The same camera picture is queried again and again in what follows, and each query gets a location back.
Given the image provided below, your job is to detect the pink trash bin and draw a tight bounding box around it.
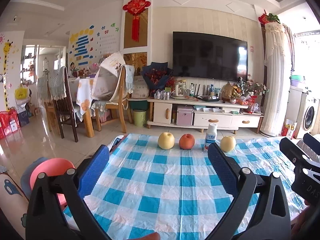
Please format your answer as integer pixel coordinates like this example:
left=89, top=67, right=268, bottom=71
left=29, top=158, right=76, bottom=191

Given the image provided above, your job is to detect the right hand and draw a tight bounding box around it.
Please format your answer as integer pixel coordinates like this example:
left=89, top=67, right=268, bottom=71
left=290, top=201, right=319, bottom=239

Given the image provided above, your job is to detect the left hand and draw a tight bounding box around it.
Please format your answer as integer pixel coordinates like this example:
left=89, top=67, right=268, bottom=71
left=131, top=232, right=161, bottom=240

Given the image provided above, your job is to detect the large yellow pear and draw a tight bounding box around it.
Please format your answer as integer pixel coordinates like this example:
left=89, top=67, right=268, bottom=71
left=220, top=136, right=236, bottom=152

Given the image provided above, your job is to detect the white yogurt drink bottle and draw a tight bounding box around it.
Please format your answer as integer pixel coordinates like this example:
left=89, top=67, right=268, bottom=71
left=203, top=122, right=217, bottom=152

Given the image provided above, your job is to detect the red orange apple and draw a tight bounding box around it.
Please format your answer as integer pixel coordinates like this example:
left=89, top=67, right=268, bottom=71
left=179, top=133, right=195, bottom=150

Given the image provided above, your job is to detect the white washing machine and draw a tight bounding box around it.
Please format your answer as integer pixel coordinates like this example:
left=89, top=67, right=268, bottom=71
left=293, top=93, right=319, bottom=139

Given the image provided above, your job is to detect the white standing air conditioner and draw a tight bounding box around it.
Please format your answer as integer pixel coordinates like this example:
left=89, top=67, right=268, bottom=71
left=260, top=22, right=291, bottom=137

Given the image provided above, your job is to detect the pink storage box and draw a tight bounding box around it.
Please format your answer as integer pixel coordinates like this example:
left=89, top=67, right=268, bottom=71
left=176, top=105, right=194, bottom=126

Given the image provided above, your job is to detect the green waste bin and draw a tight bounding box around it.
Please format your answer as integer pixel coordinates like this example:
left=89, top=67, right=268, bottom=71
left=133, top=109, right=147, bottom=127

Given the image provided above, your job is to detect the white TV cabinet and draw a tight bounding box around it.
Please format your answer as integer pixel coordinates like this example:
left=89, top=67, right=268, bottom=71
left=147, top=98, right=264, bottom=133

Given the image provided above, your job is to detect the dining table with cloth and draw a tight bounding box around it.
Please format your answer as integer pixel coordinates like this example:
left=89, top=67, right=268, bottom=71
left=68, top=77, right=94, bottom=138

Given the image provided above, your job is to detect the dark wooden chair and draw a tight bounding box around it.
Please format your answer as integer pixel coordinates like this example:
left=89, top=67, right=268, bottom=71
left=37, top=66, right=79, bottom=142

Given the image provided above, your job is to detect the wooden dining chair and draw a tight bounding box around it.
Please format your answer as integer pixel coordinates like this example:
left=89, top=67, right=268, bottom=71
left=91, top=52, right=135, bottom=133

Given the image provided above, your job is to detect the white electric kettle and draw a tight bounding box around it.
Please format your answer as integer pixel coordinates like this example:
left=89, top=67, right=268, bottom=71
left=171, top=82, right=187, bottom=98

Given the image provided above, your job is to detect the red gift bag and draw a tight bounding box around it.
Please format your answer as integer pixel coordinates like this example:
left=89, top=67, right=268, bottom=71
left=0, top=107, right=20, bottom=139

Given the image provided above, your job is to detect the yellow tote bag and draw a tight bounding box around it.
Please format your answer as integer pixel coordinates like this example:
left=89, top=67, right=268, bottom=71
left=15, top=84, right=29, bottom=100

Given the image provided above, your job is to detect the red flower bouquet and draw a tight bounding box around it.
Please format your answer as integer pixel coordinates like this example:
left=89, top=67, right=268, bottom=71
left=141, top=62, right=175, bottom=97

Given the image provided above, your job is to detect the black flat television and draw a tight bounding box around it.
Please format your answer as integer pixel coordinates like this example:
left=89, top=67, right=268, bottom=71
left=172, top=31, right=248, bottom=82

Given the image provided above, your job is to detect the red Chinese knot decoration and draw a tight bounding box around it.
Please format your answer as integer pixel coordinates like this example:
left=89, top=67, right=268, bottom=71
left=123, top=0, right=151, bottom=42

